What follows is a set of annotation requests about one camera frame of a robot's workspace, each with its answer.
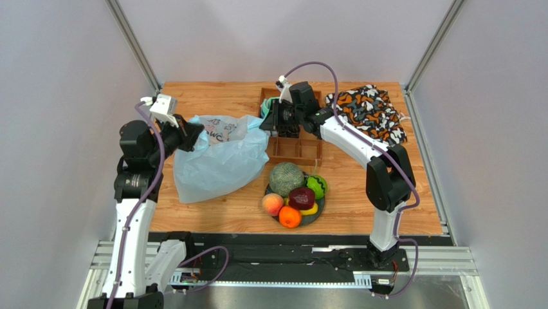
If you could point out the wooden compartment tray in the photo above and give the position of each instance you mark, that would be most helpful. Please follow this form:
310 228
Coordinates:
306 149

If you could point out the orange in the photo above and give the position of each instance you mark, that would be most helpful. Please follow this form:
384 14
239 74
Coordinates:
289 217

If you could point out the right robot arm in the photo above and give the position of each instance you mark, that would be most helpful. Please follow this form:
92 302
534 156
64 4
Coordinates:
389 181

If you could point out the yellow mango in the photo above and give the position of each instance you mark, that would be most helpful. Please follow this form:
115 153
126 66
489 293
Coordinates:
313 210

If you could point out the dark red apple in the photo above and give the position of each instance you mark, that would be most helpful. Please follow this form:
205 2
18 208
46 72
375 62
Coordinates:
301 198

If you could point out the dark grey plate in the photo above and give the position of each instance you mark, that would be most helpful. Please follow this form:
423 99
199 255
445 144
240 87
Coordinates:
306 219

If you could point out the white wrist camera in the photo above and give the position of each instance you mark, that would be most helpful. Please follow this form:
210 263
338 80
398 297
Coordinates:
283 85
162 108

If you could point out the green white sock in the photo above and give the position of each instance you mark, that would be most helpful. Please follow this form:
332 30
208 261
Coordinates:
266 106

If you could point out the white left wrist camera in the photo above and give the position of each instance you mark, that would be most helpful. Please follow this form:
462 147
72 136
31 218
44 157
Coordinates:
162 108

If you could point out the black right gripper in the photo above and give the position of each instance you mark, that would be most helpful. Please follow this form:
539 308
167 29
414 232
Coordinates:
276 118

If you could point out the peach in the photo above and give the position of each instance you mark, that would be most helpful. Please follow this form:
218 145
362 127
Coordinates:
272 203

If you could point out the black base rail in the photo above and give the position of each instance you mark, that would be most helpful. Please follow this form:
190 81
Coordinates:
288 258

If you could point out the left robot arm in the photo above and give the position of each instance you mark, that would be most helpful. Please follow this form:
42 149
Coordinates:
131 281

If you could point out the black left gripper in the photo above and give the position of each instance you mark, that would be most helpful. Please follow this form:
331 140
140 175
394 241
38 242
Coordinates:
188 133

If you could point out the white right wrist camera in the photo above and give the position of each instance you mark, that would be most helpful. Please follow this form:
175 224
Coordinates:
283 85

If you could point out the light blue cartoon plastic bag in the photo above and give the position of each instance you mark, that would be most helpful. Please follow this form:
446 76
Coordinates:
228 154

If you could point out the orange camouflage cloth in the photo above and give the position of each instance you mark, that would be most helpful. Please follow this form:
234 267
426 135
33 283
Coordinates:
370 111

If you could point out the netted green melon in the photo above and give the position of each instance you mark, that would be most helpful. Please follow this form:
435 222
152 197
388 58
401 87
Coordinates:
285 177

